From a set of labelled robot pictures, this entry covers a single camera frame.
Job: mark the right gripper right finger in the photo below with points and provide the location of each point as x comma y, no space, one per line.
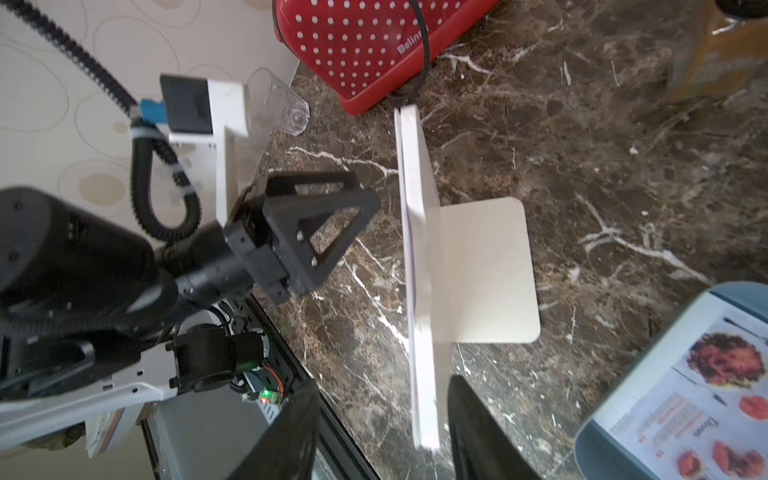
480,448

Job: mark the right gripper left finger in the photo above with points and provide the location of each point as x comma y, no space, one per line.
287,449

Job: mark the blue grey tray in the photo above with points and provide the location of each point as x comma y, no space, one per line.
597,454

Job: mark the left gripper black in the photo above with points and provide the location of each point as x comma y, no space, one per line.
270,226

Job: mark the new menu sheet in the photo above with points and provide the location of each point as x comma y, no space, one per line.
706,416

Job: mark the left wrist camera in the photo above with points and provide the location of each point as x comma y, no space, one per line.
206,112

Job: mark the red polka dot toaster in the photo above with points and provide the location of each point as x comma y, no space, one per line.
364,50

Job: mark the small brown spice jar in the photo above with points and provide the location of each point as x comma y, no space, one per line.
725,47

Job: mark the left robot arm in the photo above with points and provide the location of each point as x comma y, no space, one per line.
89,309

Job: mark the clear drinking glass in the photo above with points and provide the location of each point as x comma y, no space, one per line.
274,105

